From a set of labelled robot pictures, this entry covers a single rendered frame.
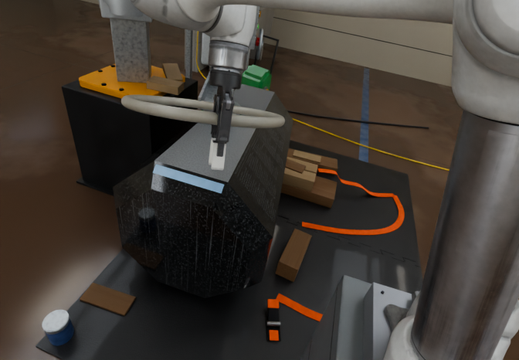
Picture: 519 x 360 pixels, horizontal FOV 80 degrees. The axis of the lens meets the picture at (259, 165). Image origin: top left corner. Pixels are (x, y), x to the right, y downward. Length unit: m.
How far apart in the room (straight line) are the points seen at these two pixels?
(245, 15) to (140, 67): 1.45
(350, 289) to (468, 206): 0.70
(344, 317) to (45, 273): 1.62
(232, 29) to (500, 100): 0.53
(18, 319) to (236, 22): 1.71
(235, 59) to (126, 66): 1.45
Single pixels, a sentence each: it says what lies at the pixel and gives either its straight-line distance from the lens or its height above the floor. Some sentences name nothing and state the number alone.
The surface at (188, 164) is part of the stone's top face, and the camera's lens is 1.35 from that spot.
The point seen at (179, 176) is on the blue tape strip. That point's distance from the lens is 1.32.
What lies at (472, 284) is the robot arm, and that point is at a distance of 0.45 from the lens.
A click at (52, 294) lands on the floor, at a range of 2.02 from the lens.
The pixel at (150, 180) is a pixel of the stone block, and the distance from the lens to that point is 1.37.
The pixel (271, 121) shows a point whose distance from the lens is 0.84.
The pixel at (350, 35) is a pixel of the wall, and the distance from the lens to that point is 6.34.
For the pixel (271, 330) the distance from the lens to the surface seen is 1.79.
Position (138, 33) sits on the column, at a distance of 2.06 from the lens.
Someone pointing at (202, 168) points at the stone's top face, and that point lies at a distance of 1.33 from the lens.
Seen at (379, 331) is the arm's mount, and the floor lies 0.87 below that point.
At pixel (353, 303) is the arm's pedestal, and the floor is 0.80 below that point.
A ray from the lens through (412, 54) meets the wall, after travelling 6.46.
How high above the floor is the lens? 1.60
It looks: 35 degrees down
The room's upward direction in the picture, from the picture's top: 10 degrees clockwise
